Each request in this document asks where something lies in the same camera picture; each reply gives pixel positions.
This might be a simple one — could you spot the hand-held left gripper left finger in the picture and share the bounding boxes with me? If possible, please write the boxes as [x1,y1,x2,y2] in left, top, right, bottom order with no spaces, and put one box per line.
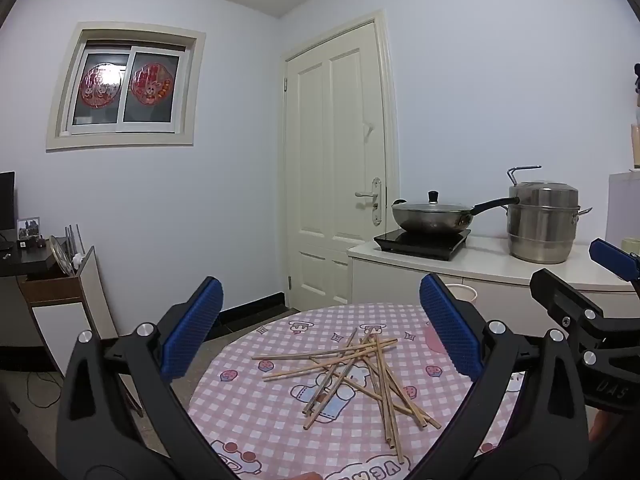
[56,276,224,480]

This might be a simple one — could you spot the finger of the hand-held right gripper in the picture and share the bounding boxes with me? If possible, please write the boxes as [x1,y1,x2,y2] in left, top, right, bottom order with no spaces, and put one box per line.
[589,238,640,286]
[530,268,640,367]

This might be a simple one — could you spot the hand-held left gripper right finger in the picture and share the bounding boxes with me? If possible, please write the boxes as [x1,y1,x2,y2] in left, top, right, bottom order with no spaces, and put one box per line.
[419,273,590,480]

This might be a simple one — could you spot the pink cup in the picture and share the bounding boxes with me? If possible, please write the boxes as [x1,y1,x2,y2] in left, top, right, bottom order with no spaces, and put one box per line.
[425,284,475,356]

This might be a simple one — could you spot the bunch of wooden chopsticks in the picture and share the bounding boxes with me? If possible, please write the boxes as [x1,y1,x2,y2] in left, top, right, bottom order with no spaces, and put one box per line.
[251,327,443,465]

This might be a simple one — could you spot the person's right forearm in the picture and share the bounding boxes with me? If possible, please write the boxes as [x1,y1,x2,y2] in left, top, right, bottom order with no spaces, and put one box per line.
[589,410,623,443]

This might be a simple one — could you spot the white counter cabinet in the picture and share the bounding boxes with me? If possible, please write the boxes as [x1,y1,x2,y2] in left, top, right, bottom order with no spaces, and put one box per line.
[347,234,640,341]

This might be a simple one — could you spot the steel steamer pot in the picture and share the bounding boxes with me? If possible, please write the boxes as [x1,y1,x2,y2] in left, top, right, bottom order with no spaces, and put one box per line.
[506,165,593,265]

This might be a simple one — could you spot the black induction cooktop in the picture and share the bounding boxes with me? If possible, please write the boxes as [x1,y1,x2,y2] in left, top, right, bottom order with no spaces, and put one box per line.
[373,228,472,262]

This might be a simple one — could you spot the pink checked tablecloth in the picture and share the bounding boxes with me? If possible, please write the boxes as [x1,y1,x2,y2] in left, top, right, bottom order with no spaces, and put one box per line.
[187,305,526,480]

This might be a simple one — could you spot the glass wok lid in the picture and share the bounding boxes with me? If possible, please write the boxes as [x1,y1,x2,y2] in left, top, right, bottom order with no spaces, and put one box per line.
[392,190,473,213]

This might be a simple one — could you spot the round metal plate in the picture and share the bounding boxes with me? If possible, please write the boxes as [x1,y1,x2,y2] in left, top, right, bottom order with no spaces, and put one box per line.
[49,235,77,276]

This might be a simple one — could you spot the dark desk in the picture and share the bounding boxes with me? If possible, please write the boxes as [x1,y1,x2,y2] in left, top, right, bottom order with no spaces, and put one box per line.
[0,246,56,278]

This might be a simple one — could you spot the black monitor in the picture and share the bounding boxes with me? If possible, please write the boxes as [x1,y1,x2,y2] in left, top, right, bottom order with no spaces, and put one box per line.
[0,171,16,251]

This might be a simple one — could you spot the cream panel door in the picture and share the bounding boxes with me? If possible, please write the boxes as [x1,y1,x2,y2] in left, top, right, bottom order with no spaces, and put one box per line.
[282,10,401,307]

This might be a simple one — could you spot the red round window decal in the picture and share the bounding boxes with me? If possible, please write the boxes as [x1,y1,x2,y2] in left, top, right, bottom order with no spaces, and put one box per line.
[82,63,122,107]
[130,64,171,107]

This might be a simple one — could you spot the cream framed window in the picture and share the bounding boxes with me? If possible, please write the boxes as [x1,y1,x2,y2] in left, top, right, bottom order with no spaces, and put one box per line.
[46,21,207,151]

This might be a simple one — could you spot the steel wok black handle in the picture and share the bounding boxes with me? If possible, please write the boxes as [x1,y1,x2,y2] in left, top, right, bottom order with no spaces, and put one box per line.
[391,196,521,235]

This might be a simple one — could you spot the metal door handle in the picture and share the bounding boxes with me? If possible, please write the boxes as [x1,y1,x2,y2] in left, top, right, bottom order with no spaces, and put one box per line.
[355,177,383,226]

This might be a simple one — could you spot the black floor cable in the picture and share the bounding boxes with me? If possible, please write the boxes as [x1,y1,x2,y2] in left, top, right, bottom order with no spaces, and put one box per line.
[27,370,67,409]

